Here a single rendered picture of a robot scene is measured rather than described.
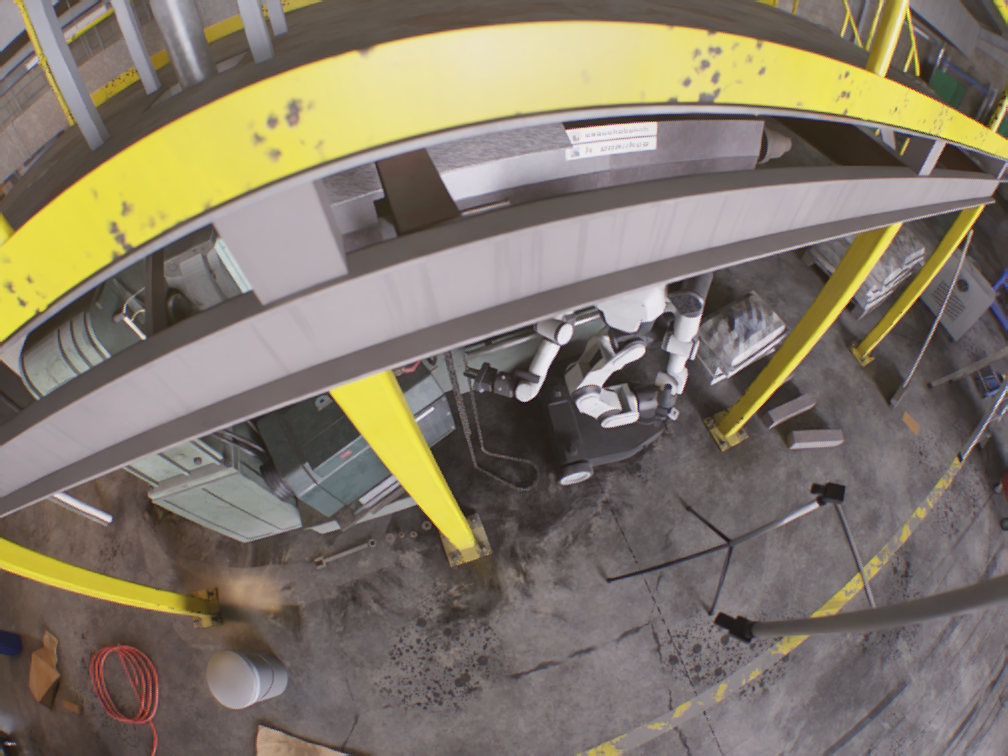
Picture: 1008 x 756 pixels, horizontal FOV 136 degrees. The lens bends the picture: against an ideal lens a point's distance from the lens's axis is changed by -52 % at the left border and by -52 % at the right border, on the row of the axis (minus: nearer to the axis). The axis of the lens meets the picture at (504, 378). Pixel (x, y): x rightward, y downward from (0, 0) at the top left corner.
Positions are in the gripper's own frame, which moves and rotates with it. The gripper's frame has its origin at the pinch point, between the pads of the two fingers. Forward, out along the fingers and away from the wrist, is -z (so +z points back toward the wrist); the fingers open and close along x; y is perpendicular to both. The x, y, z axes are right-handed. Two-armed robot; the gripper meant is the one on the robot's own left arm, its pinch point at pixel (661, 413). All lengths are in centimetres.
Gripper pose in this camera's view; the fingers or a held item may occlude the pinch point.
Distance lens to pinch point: 199.9
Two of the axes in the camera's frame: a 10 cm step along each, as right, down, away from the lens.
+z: -1.2, -6.3, -7.6
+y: 8.5, 3.4, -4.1
